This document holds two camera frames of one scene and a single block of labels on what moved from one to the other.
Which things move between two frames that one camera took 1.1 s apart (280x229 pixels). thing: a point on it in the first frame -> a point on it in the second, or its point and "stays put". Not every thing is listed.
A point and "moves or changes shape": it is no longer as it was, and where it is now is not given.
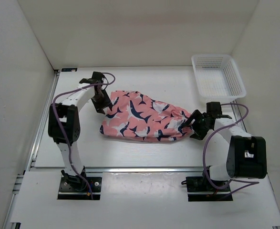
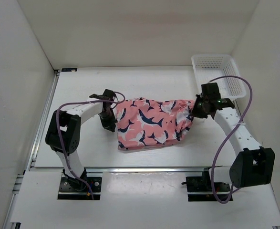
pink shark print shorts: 130,116 moves or changes shape
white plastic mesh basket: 218,78 stays put
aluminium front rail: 144,169 stays put
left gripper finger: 107,99 -> 111,121
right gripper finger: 199,134 -> 200,112
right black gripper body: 201,123 -> 205,100
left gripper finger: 98,107 -> 108,121
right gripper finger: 191,119 -> 199,109
